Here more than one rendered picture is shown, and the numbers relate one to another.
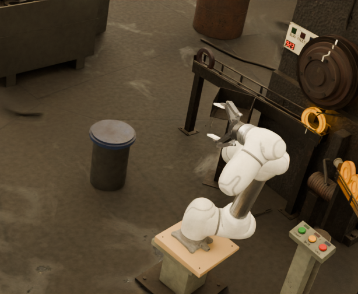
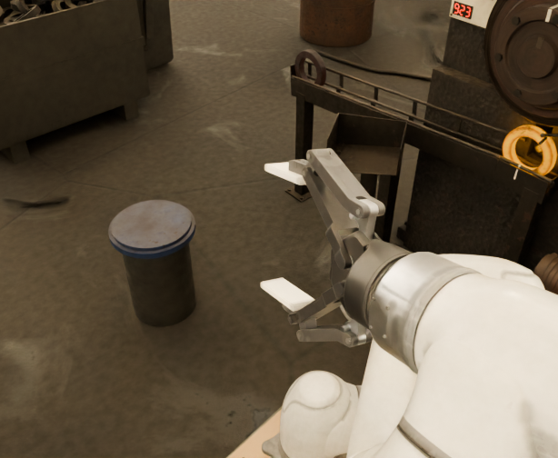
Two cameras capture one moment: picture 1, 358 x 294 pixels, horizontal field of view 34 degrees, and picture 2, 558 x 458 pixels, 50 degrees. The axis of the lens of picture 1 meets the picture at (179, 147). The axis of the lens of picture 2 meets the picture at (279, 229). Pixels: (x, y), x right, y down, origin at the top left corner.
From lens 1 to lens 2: 188 cm
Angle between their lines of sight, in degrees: 6
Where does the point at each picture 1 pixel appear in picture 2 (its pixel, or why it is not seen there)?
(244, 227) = not seen: hidden behind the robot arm
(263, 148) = (553, 445)
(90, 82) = (147, 137)
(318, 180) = (556, 273)
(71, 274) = not seen: outside the picture
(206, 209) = (326, 405)
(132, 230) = (206, 403)
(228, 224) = not seen: hidden behind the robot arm
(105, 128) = (138, 219)
